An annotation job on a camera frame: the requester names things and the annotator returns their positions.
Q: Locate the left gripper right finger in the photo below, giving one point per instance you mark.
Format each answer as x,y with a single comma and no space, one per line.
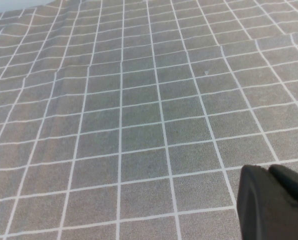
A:
291,186

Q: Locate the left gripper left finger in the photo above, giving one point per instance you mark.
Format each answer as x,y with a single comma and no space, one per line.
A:
261,212

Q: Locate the grey white-checked tablecloth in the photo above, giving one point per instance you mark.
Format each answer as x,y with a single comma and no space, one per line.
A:
139,112

